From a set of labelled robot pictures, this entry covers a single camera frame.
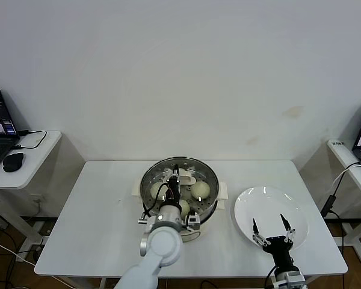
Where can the perforated steel steamer basket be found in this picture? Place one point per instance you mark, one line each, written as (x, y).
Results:
(210, 212)

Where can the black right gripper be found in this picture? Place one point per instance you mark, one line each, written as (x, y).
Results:
(278, 248)

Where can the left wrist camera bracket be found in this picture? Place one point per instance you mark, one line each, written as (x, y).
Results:
(193, 221)

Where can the cream electric cooker pot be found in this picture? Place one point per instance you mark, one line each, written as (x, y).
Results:
(222, 192)

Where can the round white plate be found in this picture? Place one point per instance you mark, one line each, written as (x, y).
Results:
(267, 204)

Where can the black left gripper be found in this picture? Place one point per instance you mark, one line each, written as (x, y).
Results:
(173, 192)

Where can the white steamed baozi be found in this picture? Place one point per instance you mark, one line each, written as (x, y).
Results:
(155, 189)
(201, 189)
(185, 207)

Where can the black computer mouse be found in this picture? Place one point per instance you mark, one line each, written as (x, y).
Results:
(13, 162)

